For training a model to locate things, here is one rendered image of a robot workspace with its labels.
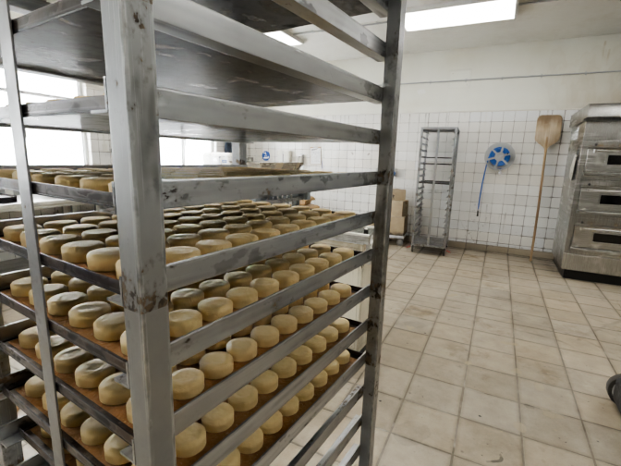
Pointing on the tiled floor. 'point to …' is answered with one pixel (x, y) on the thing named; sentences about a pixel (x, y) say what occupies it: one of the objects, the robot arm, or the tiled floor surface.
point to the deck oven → (591, 199)
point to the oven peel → (545, 134)
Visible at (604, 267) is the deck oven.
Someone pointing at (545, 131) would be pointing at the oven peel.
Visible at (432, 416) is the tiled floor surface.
